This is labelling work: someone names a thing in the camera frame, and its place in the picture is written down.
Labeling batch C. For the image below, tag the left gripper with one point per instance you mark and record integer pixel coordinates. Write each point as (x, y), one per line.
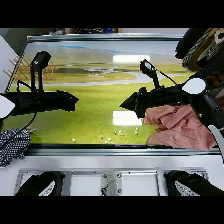
(43, 101)

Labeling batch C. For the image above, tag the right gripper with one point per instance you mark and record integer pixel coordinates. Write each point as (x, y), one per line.
(160, 100)

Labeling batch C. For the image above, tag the pink garment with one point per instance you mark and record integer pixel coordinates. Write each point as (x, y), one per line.
(183, 128)

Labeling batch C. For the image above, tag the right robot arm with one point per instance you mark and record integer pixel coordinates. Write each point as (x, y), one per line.
(210, 113)

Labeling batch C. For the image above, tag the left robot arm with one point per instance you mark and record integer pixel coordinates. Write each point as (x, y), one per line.
(6, 106)

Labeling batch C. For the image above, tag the heap of clothes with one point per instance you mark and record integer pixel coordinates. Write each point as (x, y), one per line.
(208, 50)

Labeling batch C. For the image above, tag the black and white spotted garment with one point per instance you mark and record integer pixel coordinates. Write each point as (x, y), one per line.
(13, 146)

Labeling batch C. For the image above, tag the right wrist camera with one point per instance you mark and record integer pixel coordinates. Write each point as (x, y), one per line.
(148, 68)

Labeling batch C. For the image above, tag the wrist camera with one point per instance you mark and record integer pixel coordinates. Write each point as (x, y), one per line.
(39, 60)
(148, 68)

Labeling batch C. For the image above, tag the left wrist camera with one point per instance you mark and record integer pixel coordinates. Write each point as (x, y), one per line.
(39, 60)

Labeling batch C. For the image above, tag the silver frame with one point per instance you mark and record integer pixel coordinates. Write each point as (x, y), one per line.
(111, 183)

